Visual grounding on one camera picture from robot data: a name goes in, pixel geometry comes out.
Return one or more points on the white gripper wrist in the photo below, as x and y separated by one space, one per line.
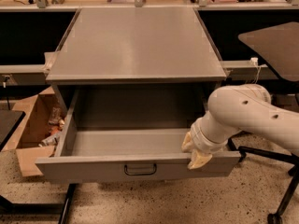
201 141

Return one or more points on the grey top drawer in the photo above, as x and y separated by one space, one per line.
128 134

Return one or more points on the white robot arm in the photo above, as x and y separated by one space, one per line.
233 109

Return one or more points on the grey metal drawer cabinet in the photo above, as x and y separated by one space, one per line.
135 68

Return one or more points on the open cardboard box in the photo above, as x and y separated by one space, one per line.
32 130

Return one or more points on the black office chair base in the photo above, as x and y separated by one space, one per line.
269 175

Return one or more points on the black side table right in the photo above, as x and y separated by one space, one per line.
278 46

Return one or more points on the trash items in box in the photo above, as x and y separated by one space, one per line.
56 125

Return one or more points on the black table left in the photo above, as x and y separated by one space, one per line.
9 121

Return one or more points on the grey workbench rail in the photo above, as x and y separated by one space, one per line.
33 75

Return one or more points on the black table leg frame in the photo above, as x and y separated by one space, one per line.
60 209

